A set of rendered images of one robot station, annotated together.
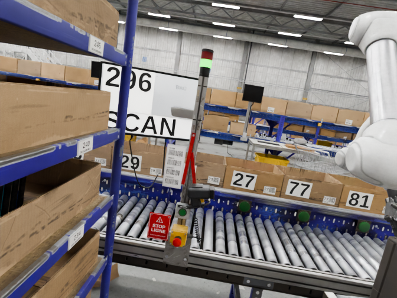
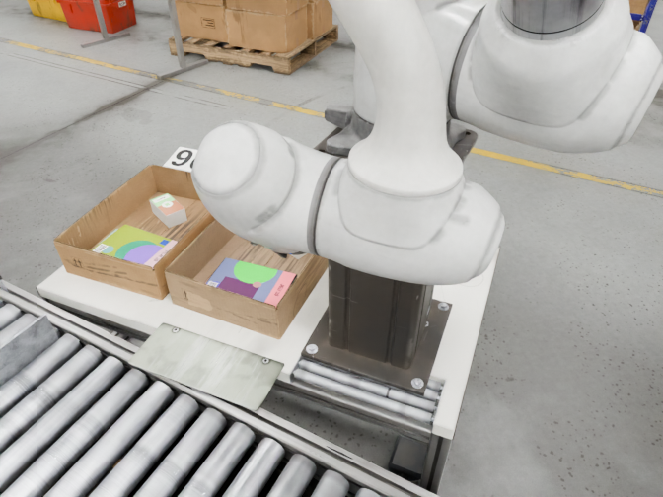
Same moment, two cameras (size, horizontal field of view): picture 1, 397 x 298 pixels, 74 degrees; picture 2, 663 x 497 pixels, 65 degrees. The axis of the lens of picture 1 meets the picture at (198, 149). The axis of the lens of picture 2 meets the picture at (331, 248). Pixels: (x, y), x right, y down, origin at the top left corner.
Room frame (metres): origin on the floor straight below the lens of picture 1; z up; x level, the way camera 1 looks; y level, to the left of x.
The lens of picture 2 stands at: (1.56, -0.59, 1.60)
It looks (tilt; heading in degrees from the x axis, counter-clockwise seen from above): 39 degrees down; 206
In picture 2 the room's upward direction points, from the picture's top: straight up
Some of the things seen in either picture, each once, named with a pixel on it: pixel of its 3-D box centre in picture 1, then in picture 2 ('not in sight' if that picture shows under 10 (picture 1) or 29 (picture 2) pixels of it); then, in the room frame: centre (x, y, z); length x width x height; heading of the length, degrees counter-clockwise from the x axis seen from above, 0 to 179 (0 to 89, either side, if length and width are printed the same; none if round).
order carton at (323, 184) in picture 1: (304, 184); not in sight; (1.86, -0.80, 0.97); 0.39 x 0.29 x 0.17; 88
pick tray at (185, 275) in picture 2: not in sight; (263, 252); (0.77, -1.16, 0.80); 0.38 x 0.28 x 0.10; 3
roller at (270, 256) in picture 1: (264, 239); not in sight; (1.42, -0.46, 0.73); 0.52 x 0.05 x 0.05; 178
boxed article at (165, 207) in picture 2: not in sight; (168, 210); (0.71, -1.51, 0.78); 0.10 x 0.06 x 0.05; 67
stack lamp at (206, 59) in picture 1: (206, 60); not in sight; (1.17, 0.03, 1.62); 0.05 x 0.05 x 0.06
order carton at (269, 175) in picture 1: (250, 175); not in sight; (1.87, -0.40, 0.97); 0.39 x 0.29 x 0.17; 88
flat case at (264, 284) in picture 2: not in sight; (248, 286); (0.87, -1.14, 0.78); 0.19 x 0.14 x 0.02; 97
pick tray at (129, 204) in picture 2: not in sight; (155, 224); (0.80, -1.47, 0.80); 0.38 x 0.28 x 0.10; 6
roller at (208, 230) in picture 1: (208, 229); not in sight; (1.43, -0.13, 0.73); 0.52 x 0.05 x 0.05; 178
